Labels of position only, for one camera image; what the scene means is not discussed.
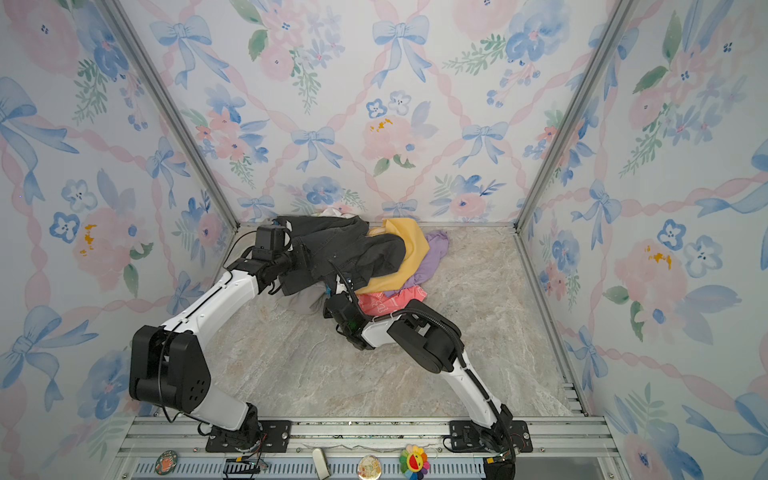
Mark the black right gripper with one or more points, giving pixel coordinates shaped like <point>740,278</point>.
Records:
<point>333,299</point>

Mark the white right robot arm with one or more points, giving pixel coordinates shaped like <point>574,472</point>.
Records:
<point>436,345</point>

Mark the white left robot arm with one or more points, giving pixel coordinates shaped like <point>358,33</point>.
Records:
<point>168,367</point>

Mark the pink patterned cloth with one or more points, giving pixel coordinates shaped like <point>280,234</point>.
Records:
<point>379,304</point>

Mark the white floral cloth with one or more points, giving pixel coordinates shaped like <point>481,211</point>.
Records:
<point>338,211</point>

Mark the yellow cloth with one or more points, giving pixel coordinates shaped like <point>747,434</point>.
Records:
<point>410,249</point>

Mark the purple cloth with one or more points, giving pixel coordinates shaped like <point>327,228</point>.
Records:
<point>438,242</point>

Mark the black denim jeans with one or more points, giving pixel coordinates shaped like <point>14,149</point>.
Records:
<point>337,245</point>

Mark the round pale badge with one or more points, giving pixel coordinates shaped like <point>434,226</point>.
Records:
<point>369,468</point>

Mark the white clip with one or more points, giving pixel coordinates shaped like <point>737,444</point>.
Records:
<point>321,464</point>

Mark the colourful flower toy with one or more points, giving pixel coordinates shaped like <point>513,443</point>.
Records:
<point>414,463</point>

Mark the round green badge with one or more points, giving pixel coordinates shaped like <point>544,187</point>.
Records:
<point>166,463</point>

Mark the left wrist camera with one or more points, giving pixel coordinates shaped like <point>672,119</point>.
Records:
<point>271,241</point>

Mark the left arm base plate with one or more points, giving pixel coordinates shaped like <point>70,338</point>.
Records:
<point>266,436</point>

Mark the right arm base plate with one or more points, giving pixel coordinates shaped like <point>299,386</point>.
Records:
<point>467,437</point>

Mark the aluminium front rail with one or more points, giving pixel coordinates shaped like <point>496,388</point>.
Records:
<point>564,448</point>

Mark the aluminium corner post left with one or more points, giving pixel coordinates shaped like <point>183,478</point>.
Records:
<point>126,34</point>

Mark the aluminium corner post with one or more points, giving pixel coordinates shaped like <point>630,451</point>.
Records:
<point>608,41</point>
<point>126,34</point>

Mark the aluminium corner post right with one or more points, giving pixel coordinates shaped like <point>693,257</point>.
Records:
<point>608,41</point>

